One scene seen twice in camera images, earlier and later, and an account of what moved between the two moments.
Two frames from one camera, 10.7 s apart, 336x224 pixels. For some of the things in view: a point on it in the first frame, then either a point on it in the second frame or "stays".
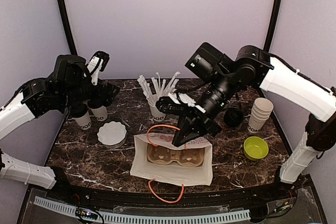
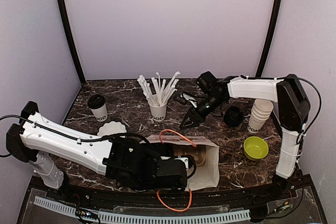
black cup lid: x=96 y=103 stays
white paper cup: x=100 y=113 stays
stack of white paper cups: x=261 y=109 stays
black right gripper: x=200 y=124 → x=195 y=114
